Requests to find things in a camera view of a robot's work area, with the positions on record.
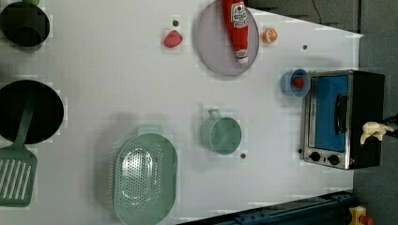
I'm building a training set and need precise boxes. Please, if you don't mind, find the black cable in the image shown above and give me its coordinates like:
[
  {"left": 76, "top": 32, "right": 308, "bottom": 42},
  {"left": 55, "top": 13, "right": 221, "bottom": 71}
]
[{"left": 311, "top": 0, "right": 323, "bottom": 25}]

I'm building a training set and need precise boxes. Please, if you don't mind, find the orange slice toy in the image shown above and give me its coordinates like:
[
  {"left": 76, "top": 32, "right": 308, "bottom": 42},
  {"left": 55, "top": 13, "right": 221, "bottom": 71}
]
[{"left": 262, "top": 27, "right": 278, "bottom": 44}]

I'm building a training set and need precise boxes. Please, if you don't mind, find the black silver toaster oven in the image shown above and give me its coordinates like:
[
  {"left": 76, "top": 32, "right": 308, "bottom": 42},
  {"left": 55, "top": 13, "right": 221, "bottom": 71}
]
[{"left": 301, "top": 70, "right": 385, "bottom": 170}]

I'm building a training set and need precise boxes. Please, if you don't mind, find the red ketchup bottle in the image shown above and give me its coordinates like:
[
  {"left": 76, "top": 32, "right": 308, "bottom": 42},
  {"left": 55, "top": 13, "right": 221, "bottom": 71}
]
[{"left": 222, "top": 0, "right": 249, "bottom": 64}]

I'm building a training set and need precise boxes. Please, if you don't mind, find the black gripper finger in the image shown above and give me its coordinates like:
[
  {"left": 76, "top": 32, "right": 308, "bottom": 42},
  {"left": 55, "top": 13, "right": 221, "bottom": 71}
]
[
  {"left": 383, "top": 113, "right": 398, "bottom": 127},
  {"left": 385, "top": 129, "right": 398, "bottom": 139}
]

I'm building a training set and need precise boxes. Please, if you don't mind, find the grey round plate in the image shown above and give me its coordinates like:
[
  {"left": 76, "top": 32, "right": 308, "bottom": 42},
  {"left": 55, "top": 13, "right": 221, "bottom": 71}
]
[{"left": 195, "top": 0, "right": 260, "bottom": 76}]

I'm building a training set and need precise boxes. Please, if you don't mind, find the peeled yellow toy banana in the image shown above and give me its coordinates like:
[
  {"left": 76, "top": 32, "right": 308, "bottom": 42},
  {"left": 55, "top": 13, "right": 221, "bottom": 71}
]
[{"left": 360, "top": 121, "right": 393, "bottom": 144}]

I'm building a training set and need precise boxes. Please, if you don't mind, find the green slotted spatula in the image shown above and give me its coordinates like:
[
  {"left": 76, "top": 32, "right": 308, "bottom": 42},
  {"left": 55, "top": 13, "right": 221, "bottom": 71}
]
[{"left": 0, "top": 97, "right": 38, "bottom": 207}]

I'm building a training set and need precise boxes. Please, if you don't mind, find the blue metal frame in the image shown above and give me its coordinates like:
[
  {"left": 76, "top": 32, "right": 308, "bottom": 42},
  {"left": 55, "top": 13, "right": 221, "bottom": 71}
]
[{"left": 179, "top": 191, "right": 357, "bottom": 225}]

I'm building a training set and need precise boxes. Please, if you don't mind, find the green measuring cup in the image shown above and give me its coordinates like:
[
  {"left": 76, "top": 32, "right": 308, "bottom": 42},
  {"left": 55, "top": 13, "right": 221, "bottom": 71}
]
[{"left": 200, "top": 109, "right": 242, "bottom": 155}]

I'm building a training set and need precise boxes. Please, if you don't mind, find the green cylinder toy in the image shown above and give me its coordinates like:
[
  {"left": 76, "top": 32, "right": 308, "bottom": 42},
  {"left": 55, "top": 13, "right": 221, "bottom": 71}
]
[{"left": 23, "top": 0, "right": 40, "bottom": 6}]

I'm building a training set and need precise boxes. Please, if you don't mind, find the red strawberry toy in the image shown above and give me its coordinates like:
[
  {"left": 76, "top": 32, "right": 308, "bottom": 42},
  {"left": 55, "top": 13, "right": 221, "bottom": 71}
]
[{"left": 163, "top": 30, "right": 183, "bottom": 48}]

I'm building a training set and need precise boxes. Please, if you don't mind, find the small red toy in cup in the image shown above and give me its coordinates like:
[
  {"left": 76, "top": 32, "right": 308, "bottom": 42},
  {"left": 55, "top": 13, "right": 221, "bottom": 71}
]
[{"left": 293, "top": 78, "right": 304, "bottom": 89}]

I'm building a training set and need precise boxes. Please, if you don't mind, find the green oval colander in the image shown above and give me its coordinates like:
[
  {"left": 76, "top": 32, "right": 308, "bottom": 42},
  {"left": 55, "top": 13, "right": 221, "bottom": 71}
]
[{"left": 113, "top": 125, "right": 177, "bottom": 225}]

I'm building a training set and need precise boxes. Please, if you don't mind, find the small black cup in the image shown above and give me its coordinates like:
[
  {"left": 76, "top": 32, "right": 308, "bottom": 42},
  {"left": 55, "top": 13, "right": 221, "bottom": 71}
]
[{"left": 1, "top": 2, "right": 50, "bottom": 47}]

